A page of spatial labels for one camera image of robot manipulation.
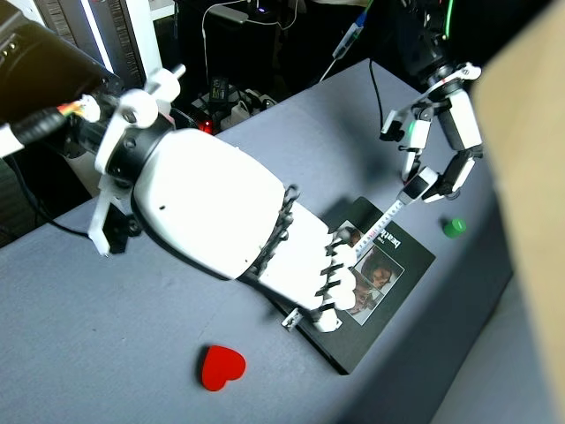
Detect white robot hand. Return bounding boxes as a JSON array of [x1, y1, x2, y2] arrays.
[[131, 127, 358, 333], [379, 90, 485, 204]]

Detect black Let It Be album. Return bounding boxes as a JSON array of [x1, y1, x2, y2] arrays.
[[289, 196, 437, 376]]

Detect blurred beige panel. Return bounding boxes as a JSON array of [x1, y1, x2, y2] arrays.
[[470, 0, 565, 424]]

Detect white power strip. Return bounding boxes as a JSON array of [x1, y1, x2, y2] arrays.
[[190, 87, 279, 133]]

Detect green cylinder block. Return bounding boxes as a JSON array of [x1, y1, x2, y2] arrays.
[[442, 216, 468, 239]]

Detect black power adapter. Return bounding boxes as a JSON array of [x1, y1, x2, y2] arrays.
[[210, 75, 230, 105]]

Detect black computer case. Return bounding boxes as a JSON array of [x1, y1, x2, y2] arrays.
[[176, 0, 283, 102]]

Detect red heart block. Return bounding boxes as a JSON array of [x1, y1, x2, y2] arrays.
[[197, 344, 247, 393]]

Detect grey table cloth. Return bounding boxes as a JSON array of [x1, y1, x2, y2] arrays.
[[0, 57, 517, 424]]

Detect black cabinet with light strip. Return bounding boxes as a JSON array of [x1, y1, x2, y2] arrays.
[[33, 0, 147, 89]]

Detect green network cable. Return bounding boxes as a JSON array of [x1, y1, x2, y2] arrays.
[[442, 0, 456, 43]]

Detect white cable with blue plug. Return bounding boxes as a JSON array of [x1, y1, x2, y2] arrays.
[[318, 8, 370, 83]]

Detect thin white cable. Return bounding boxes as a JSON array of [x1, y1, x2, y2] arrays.
[[200, 0, 248, 96]]

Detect white frame post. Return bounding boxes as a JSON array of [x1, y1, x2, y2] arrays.
[[124, 0, 174, 111]]

